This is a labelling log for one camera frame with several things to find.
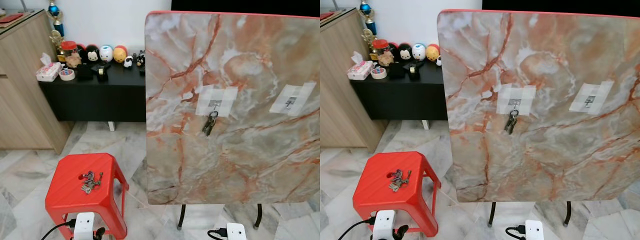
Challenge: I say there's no silver brass key bunch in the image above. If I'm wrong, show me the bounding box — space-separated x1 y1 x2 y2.
388 168 413 193
80 170 105 195

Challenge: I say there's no red plastic stool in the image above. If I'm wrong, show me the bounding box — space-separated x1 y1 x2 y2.
352 151 442 239
44 153 130 240

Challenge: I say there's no black TV console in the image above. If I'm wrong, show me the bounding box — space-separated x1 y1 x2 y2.
39 62 147 122
350 61 449 122

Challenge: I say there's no light wooden cabinet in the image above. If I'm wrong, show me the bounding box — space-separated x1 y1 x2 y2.
320 7 389 149
0 9 76 154

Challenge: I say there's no dark grey key bunch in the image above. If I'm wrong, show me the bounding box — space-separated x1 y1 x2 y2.
503 108 520 135
201 110 220 137

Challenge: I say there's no marble pattern table top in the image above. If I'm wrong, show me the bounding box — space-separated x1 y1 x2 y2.
436 9 640 203
144 11 321 206

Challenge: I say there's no folded black cloth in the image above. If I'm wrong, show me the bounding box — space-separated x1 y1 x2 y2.
75 63 95 81
387 62 407 80

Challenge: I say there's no pink white tissue pack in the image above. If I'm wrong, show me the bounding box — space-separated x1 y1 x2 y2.
35 52 64 82
347 50 376 81

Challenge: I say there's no white tape patch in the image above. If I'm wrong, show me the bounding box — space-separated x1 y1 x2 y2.
195 84 239 119
568 80 615 115
268 82 317 117
495 83 537 116

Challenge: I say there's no clear jar red lid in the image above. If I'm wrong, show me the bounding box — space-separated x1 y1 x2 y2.
59 40 79 69
371 38 390 66

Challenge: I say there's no small gold trophy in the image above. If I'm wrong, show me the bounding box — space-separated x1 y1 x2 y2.
362 28 376 51
49 30 64 52

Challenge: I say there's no blue and gold trophy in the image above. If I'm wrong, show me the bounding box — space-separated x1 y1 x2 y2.
47 0 66 38
359 0 377 36

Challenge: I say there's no black television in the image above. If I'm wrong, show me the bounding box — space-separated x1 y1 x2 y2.
481 0 640 12
171 0 321 14

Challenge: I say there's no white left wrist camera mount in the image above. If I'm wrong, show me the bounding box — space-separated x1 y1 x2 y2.
372 209 397 240
72 212 96 240

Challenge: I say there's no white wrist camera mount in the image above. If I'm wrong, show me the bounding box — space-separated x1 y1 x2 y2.
72 212 96 240
524 219 545 240
225 222 248 240
372 209 397 240

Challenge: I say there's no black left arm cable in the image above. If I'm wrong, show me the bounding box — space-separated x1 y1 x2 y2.
335 217 376 240
40 219 76 240

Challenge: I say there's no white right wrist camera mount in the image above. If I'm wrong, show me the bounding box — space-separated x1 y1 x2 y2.
524 219 545 240
225 222 248 240

